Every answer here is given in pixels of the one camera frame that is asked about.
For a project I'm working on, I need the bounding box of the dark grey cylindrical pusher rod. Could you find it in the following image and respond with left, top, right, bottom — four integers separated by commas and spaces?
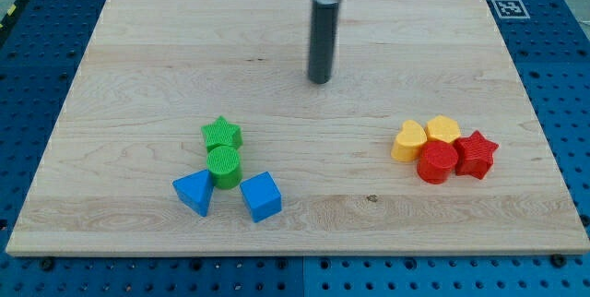
307, 0, 339, 84

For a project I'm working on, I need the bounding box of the green star block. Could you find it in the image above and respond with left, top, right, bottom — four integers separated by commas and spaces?
201, 116, 243, 152

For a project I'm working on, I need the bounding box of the red star block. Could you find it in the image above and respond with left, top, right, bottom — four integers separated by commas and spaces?
454, 131, 499, 180

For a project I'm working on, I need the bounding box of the yellow heart block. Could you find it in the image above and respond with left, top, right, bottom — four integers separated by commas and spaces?
391, 120, 428, 162

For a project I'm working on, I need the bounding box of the yellow pentagon block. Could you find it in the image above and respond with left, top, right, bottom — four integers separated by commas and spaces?
425, 115, 462, 144

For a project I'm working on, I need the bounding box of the light wooden board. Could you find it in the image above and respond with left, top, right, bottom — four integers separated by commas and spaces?
6, 0, 589, 257

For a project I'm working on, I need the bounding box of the green cylinder block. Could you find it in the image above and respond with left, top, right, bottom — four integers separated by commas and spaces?
206, 146, 242, 190

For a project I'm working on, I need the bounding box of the red cylinder block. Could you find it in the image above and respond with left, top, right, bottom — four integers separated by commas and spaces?
417, 140, 459, 184

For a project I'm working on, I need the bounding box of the white fiducial marker tag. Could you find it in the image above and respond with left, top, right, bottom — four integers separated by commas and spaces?
490, 0, 530, 19

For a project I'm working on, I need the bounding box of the blue cube block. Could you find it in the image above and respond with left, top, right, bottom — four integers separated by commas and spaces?
240, 172, 282, 222

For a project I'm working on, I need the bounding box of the blue triangle block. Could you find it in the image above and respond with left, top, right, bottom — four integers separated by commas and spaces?
172, 170, 214, 217

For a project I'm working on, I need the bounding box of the yellow black hazard tape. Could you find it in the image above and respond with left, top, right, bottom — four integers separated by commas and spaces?
1, 0, 30, 31

